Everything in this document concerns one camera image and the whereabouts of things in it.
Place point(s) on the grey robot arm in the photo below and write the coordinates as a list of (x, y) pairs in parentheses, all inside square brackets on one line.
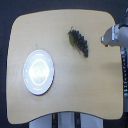
[(117, 35)]

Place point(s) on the white round plate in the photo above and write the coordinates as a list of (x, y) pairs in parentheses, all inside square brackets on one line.
[(38, 72)]

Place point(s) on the white table base frame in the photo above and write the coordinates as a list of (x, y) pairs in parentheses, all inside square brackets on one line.
[(67, 120)]

